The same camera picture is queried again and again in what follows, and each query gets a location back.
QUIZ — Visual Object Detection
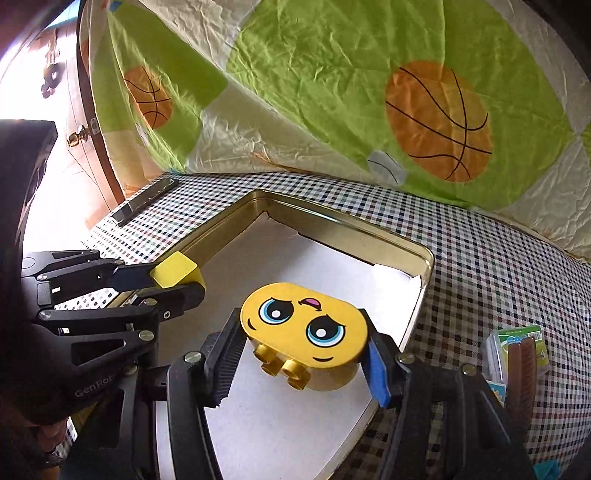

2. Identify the brown comb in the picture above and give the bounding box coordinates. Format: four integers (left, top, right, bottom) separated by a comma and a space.
505, 337, 539, 426

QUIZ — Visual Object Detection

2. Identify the gold metal tray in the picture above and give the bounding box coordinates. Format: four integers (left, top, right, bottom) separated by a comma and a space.
106, 188, 435, 480

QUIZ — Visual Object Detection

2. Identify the white paper tray liner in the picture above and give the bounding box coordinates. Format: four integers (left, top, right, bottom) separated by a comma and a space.
157, 213, 423, 480

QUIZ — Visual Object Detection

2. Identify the green packet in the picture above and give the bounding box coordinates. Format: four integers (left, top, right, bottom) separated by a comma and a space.
487, 325, 551, 393

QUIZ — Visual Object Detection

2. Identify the wooden door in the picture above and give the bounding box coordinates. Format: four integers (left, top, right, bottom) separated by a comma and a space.
0, 18, 126, 214

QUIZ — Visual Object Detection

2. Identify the yellow face toy block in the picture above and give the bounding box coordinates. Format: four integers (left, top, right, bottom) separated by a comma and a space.
240, 282, 370, 392

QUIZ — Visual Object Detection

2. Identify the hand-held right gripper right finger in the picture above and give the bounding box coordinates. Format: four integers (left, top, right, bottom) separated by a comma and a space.
359, 308, 539, 480

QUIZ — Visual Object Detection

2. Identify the checkered tablecloth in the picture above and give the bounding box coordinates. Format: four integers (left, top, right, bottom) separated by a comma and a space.
23, 172, 591, 480

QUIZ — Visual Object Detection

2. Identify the teal toy block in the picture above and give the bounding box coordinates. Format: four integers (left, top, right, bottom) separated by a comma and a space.
531, 459, 574, 480

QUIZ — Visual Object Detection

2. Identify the basketball printed bedsheet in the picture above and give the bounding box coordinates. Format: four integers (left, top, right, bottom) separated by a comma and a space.
76, 0, 591, 264

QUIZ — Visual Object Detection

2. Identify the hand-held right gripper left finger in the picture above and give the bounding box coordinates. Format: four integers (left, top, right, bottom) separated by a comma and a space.
166, 310, 246, 480

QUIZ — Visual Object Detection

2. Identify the yellow cube block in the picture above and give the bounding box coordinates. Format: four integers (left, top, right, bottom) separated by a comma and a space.
150, 252, 205, 289

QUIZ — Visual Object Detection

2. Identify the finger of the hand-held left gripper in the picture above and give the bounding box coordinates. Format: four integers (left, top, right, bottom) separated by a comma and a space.
21, 249, 160, 306
37, 282, 206, 356

